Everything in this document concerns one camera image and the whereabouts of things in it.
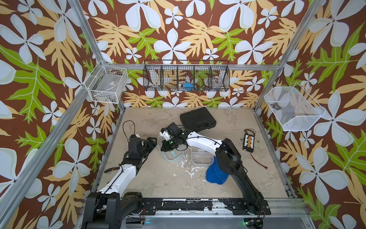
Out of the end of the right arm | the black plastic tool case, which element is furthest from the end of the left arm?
the black plastic tool case

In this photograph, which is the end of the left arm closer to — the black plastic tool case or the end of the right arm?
the end of the right arm

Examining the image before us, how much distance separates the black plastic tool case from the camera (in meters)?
1.06
